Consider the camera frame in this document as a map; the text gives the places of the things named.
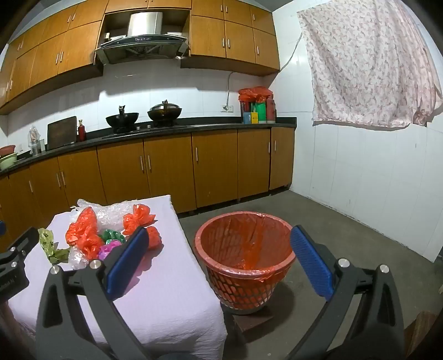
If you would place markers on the red basin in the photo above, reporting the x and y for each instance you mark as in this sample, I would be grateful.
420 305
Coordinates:
7 150

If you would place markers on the orange bin liner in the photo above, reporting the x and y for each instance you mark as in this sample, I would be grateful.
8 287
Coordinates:
249 242

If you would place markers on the wooden wall cabinets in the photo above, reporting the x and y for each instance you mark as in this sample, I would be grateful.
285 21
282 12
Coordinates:
221 34

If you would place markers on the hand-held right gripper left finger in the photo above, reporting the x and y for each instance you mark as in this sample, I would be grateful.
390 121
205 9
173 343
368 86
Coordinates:
128 259

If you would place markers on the steel range hood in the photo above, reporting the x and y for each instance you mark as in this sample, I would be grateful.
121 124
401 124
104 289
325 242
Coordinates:
145 31

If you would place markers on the red plastic waste basket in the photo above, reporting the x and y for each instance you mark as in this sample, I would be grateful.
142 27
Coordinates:
242 290

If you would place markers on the brown block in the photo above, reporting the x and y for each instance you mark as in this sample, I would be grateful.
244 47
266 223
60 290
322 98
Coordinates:
252 320

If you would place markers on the brown board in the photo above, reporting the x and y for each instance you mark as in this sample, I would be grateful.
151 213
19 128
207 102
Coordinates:
420 332

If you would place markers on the red bottle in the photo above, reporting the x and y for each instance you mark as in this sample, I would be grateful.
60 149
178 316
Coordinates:
82 133

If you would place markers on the yellow green box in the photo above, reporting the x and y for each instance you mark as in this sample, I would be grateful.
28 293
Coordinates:
255 117

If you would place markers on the dark green plastic bag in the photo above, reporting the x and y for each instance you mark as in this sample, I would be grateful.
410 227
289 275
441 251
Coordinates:
112 235

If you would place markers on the clear plastic bag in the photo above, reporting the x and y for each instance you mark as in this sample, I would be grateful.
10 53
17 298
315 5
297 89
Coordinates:
76 259

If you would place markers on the blue box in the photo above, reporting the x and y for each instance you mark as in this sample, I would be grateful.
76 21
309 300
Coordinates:
247 117

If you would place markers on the lilac tablecloth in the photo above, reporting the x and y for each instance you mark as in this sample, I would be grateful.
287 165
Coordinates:
180 277

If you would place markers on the green package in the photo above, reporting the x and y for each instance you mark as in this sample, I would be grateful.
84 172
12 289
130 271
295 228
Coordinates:
261 112

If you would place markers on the large orange plastic bag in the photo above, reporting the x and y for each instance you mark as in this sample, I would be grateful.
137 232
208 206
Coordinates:
86 235

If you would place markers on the black gas hob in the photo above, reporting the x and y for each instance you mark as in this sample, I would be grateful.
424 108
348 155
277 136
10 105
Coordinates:
155 128

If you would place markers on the floral curtain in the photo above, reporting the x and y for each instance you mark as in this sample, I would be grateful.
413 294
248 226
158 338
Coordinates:
367 62

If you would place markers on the olive green plastic bag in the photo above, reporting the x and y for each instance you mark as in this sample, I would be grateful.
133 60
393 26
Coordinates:
48 242

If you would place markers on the black wok with lid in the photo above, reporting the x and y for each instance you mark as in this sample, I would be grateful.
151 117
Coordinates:
164 112

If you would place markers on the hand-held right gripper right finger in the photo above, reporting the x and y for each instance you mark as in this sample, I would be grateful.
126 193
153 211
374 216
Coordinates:
311 263

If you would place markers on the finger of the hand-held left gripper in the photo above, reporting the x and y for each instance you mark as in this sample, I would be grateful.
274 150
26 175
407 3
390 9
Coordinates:
14 277

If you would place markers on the red container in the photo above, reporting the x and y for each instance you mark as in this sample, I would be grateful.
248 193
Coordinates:
270 110

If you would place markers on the clear jar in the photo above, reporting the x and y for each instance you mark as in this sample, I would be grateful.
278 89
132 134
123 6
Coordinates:
35 142

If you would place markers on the magenta plastic bag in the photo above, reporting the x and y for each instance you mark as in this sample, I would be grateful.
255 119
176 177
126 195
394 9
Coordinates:
107 250

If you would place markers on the red plastic bag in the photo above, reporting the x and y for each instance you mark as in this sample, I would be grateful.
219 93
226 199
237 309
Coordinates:
254 94

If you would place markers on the dark cutting board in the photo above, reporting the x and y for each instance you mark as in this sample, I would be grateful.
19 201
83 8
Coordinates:
62 133

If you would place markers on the black countertop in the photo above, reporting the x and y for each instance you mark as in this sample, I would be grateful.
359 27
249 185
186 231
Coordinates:
214 127

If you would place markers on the small knotted orange plastic bag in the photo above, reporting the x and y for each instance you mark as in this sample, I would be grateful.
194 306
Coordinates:
138 216

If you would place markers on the wooden base cabinets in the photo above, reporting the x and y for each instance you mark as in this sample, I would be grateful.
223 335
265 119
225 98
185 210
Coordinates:
214 166

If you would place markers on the white wall socket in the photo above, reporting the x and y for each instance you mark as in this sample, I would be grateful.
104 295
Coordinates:
226 108

